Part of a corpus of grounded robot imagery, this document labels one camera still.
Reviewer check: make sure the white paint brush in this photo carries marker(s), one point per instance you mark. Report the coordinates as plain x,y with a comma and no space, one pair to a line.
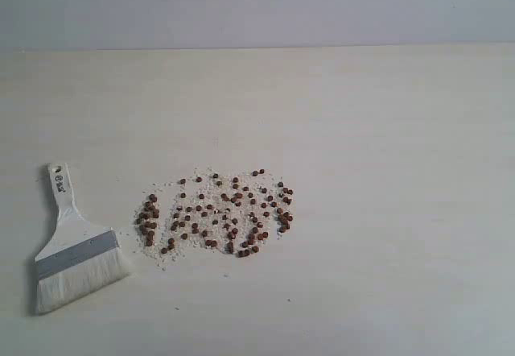
80,257

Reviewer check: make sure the pile of brown pellets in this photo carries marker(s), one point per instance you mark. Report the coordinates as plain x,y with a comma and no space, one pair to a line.
221,213

